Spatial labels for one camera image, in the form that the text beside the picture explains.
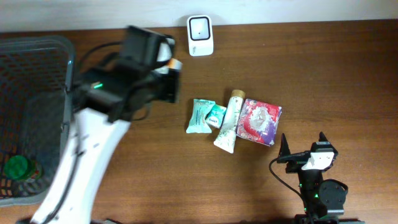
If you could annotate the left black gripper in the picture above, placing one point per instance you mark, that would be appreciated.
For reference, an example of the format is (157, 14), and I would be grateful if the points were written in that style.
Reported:
(163, 89)

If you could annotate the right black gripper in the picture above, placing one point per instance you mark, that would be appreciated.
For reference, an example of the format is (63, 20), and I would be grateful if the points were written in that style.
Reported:
(296, 162)

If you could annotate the orange snack packet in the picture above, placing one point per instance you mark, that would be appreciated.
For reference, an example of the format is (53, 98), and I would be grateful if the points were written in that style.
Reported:
(174, 64)

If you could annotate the red purple tissue pack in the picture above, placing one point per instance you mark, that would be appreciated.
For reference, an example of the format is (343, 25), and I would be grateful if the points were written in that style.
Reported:
(258, 122)

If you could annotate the teal wipes packet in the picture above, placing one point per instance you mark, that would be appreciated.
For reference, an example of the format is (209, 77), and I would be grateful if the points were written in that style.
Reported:
(197, 123)

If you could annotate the small teal gum pack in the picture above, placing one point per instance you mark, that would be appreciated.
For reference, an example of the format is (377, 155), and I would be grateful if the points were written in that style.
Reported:
(216, 116)

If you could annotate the white tube with cork cap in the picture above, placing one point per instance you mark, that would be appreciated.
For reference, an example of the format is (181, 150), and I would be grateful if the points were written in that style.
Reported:
(227, 136)

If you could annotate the green bottle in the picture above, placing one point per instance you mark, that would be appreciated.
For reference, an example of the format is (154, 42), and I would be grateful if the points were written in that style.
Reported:
(22, 169)

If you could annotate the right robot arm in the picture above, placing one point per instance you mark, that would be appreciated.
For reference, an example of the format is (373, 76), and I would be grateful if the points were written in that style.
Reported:
(323, 199)

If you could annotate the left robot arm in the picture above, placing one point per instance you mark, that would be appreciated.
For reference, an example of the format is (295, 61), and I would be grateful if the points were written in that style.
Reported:
(106, 98)

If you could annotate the white barcode scanner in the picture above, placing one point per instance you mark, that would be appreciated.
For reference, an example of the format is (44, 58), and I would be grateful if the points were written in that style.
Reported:
(200, 35)

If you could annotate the grey plastic mesh basket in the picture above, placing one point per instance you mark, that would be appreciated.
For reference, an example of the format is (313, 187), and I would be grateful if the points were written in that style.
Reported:
(36, 108)

